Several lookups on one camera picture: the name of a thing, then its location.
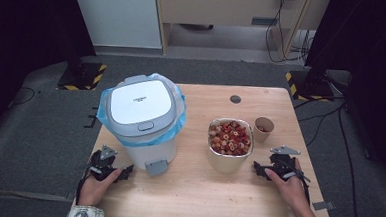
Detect black left gripper wrist strap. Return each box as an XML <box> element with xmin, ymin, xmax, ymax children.
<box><xmin>75</xmin><ymin>171</ymin><xmax>94</xmax><ymax>206</ymax></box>

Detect black tape marks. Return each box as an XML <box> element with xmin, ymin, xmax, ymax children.
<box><xmin>83</xmin><ymin>106</ymin><xmax>99</xmax><ymax>129</ymax></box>

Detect light wooden desk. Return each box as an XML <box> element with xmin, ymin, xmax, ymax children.
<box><xmin>150</xmin><ymin>0</ymin><xmax>331</xmax><ymax>64</ymax></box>

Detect grey tape strip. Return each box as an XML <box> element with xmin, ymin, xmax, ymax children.
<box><xmin>311</xmin><ymin>200</ymin><xmax>336</xmax><ymax>212</ymax></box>

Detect white pedal trash can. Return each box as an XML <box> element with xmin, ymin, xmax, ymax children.
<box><xmin>95</xmin><ymin>71</ymin><xmax>190</xmax><ymax>179</ymax></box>

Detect black right gripper wrist strap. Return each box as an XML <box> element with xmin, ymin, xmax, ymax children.
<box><xmin>287</xmin><ymin>168</ymin><xmax>313</xmax><ymax>206</ymax></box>

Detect black stand base striped tape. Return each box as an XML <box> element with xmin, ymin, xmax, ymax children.
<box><xmin>284</xmin><ymin>69</ymin><xmax>337</xmax><ymax>103</ymax></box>
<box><xmin>56</xmin><ymin>60</ymin><xmax>107</xmax><ymax>93</ymax></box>

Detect blue trash bag liner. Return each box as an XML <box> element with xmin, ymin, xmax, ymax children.
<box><xmin>94</xmin><ymin>69</ymin><xmax>190</xmax><ymax>151</ymax></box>

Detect black floor cable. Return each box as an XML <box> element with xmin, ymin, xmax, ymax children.
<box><xmin>332</xmin><ymin>99</ymin><xmax>375</xmax><ymax>217</ymax></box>
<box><xmin>9</xmin><ymin>86</ymin><xmax>37</xmax><ymax>109</ymax></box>

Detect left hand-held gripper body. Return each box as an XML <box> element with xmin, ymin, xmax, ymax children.
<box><xmin>87</xmin><ymin>143</ymin><xmax>120</xmax><ymax>183</ymax></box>

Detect black hanging cable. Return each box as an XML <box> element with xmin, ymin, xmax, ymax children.
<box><xmin>263</xmin><ymin>0</ymin><xmax>310</xmax><ymax>65</ymax></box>

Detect black gripper wrist strap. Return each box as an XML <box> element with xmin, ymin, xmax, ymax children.
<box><xmin>287</xmin><ymin>168</ymin><xmax>313</xmax><ymax>206</ymax></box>
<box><xmin>75</xmin><ymin>171</ymin><xmax>94</xmax><ymax>206</ymax></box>

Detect white cabinet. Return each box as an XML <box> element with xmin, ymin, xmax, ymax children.
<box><xmin>67</xmin><ymin>0</ymin><xmax>165</xmax><ymax>50</ymax></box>

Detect person's right hand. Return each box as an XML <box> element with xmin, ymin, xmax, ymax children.
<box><xmin>263</xmin><ymin>158</ymin><xmax>312</xmax><ymax>213</ymax></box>

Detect brown paper cup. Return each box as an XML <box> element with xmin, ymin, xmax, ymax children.
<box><xmin>252</xmin><ymin>116</ymin><xmax>276</xmax><ymax>145</ymax></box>

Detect black curtain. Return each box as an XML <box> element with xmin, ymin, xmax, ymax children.
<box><xmin>0</xmin><ymin>0</ymin><xmax>100</xmax><ymax>151</ymax></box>
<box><xmin>298</xmin><ymin>0</ymin><xmax>386</xmax><ymax>187</ymax></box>

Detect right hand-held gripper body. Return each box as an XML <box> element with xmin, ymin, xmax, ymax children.
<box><xmin>267</xmin><ymin>145</ymin><xmax>302</xmax><ymax>181</ymax></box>

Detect person's left hand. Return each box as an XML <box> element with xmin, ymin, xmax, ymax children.
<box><xmin>77</xmin><ymin>166</ymin><xmax>124</xmax><ymax>209</ymax></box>

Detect heap of red beige food rings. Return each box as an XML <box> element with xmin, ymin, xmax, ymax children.
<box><xmin>208</xmin><ymin>119</ymin><xmax>253</xmax><ymax>157</ymax></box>

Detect metal food container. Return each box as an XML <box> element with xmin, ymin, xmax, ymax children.
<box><xmin>206</xmin><ymin>116</ymin><xmax>256</xmax><ymax>176</ymax></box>

